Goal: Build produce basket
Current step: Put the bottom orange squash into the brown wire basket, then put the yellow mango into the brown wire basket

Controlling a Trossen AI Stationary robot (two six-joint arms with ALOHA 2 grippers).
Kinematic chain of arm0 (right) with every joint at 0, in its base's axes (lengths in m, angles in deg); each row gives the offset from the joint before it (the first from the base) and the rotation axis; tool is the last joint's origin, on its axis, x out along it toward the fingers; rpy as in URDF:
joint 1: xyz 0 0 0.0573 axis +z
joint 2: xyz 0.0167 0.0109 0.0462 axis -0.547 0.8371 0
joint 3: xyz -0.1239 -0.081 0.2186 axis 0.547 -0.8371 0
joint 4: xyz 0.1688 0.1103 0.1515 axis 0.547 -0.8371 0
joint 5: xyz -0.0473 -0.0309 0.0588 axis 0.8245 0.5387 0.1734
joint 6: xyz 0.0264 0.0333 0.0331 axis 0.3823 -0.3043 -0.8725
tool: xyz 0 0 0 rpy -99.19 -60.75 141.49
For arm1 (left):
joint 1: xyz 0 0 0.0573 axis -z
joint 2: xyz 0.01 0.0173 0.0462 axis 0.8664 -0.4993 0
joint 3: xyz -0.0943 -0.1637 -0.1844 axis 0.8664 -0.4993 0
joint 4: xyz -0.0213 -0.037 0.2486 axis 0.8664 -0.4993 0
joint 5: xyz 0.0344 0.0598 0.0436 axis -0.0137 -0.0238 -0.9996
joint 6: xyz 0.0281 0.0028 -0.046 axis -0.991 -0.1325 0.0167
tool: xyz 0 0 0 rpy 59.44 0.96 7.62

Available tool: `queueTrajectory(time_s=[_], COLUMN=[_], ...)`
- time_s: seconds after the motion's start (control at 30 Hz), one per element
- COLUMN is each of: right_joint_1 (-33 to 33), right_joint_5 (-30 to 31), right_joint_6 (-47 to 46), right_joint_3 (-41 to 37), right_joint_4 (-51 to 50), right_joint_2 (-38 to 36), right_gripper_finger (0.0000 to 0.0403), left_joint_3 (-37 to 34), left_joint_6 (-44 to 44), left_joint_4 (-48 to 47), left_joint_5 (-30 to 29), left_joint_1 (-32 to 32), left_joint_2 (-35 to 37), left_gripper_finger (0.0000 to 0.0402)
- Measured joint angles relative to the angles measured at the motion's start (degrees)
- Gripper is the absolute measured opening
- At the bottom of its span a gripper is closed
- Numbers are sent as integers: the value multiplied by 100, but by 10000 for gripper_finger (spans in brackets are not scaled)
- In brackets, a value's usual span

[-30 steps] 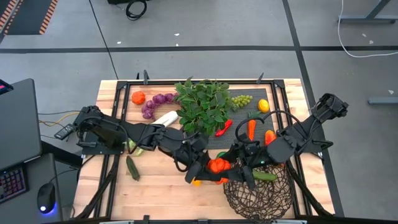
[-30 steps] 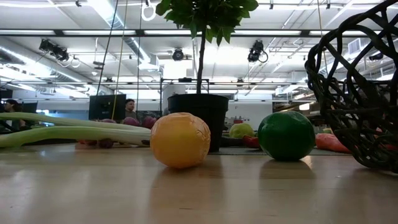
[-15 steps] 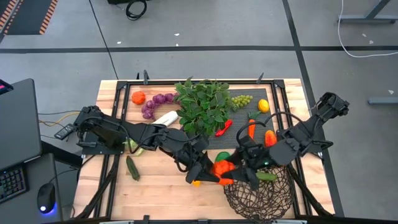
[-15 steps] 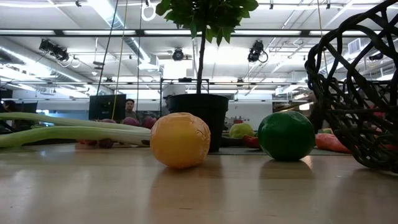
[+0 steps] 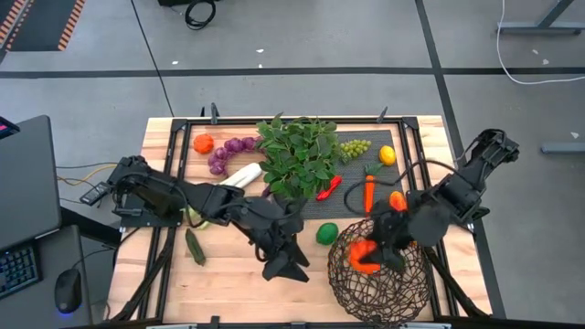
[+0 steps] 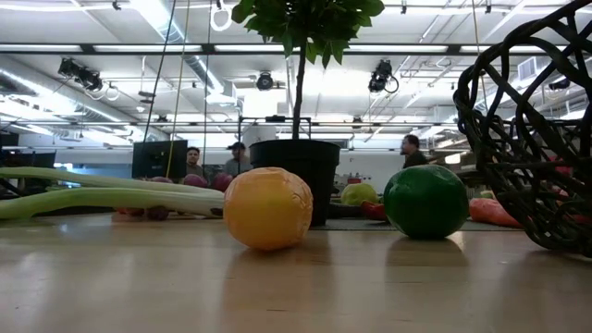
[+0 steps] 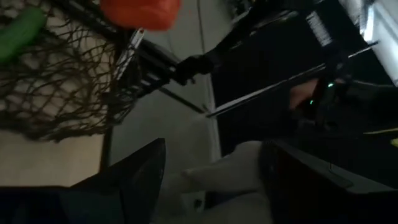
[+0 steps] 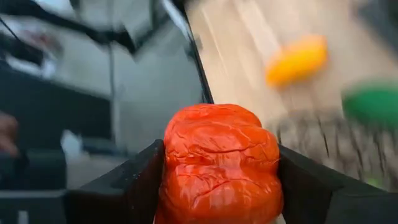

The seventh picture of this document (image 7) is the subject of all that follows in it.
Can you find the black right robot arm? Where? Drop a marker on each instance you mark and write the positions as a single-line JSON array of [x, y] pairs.
[[264, 62]]

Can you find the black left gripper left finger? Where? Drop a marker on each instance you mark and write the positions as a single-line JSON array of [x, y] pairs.
[[124, 186]]

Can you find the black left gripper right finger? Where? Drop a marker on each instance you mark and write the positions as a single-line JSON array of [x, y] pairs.
[[311, 193]]

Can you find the orange mandarin fruit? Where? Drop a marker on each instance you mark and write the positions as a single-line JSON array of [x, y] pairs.
[[140, 14]]

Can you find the green cucumber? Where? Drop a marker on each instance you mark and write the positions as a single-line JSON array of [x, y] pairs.
[[18, 34]]

